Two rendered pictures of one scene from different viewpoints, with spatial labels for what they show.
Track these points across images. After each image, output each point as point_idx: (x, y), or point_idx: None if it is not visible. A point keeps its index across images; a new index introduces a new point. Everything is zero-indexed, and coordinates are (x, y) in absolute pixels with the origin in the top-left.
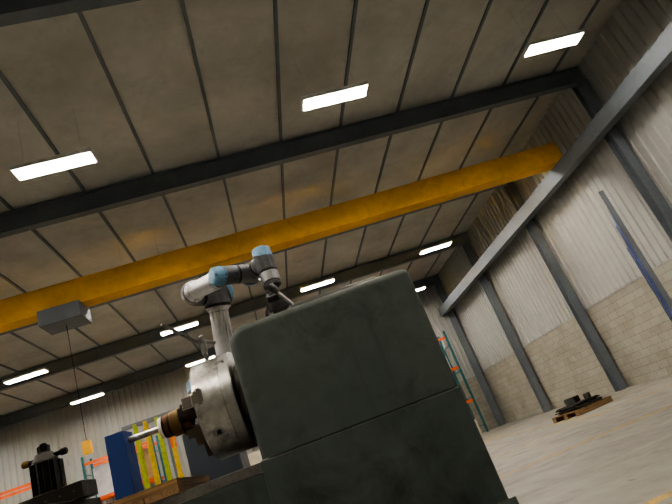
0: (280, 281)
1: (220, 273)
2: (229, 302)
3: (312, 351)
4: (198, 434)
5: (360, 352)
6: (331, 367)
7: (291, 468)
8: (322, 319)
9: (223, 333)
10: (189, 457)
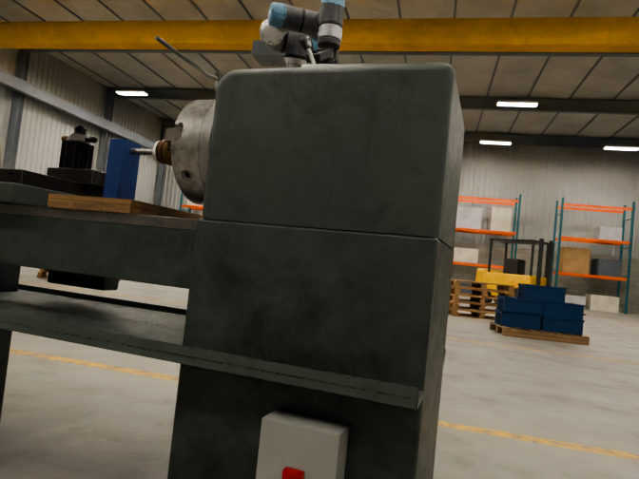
0: (338, 43)
1: (278, 11)
2: None
3: (292, 126)
4: None
5: (342, 149)
6: (303, 153)
7: (221, 239)
8: (319, 93)
9: None
10: None
